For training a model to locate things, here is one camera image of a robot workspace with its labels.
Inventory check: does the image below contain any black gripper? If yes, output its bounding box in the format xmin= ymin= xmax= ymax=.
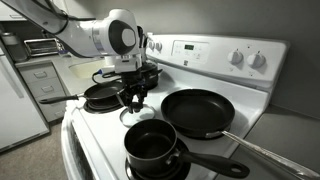
xmin=114 ymin=71 xmax=150 ymax=108

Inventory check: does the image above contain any small glass pot lid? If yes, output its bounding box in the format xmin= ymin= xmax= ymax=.
xmin=119 ymin=101 xmax=156 ymax=129

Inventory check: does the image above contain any large black pot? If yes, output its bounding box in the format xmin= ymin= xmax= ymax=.
xmin=139 ymin=59 xmax=164 ymax=91

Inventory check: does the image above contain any large glass pot lid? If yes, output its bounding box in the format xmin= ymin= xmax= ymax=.
xmin=141 ymin=59 xmax=160 ymax=73

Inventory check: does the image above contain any small black pot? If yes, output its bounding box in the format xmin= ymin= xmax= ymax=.
xmin=123 ymin=118 xmax=251 ymax=179

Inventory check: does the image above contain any white electric stove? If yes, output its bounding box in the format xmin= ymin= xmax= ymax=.
xmin=60 ymin=31 xmax=290 ymax=180

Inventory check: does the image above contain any small black frying pan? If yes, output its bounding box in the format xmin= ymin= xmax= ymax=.
xmin=38 ymin=80 xmax=126 ymax=105

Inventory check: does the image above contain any white sink basin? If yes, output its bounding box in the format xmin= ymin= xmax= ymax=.
xmin=68 ymin=58 xmax=111 ymax=80

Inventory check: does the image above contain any large black frying pan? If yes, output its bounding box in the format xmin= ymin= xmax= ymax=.
xmin=160 ymin=88 xmax=320 ymax=180

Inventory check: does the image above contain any gray cabinet drawer front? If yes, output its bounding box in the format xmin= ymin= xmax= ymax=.
xmin=34 ymin=96 xmax=68 ymax=123
xmin=26 ymin=78 xmax=66 ymax=99
xmin=18 ymin=62 xmax=58 ymax=84

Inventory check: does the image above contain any silver toaster oven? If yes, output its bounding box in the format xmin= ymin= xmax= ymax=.
xmin=23 ymin=37 xmax=64 ymax=58

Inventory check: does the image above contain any black camera cable blue plug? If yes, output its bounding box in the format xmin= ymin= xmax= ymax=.
xmin=91 ymin=69 xmax=118 ymax=85

